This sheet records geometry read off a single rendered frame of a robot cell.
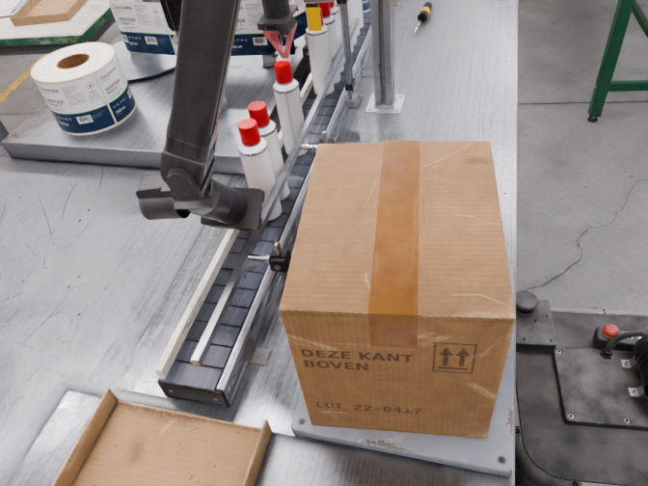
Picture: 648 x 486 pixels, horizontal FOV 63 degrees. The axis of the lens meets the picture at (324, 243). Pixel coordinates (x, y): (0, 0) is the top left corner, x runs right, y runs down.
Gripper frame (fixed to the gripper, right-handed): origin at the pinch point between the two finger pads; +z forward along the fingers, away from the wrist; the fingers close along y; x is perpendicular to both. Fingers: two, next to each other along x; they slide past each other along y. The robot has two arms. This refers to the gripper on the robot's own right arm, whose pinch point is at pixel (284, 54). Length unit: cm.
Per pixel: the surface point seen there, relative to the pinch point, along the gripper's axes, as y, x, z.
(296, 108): 19.0, 7.8, 2.2
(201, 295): 61, 2, 11
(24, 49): -60, -132, 27
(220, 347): 68, 7, 14
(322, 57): -5.4, 7.2, 3.4
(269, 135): 34.1, 7.6, -1.4
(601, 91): -135, 100, 83
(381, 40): -9.7, 20.5, 1.4
